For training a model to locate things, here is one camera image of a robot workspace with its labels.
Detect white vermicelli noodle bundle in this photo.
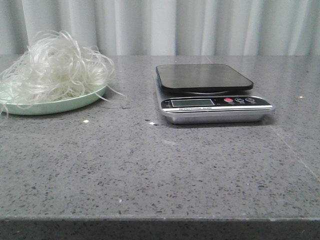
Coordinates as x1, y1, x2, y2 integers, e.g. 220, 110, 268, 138
0, 30, 118, 105

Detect silver black kitchen scale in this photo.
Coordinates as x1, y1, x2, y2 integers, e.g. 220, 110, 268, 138
154, 63, 275, 124

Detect white pleated curtain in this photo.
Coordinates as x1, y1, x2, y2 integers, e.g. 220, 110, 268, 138
0, 0, 320, 56

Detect mint green plastic plate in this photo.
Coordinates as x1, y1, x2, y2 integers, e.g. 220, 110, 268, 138
0, 86, 107, 116

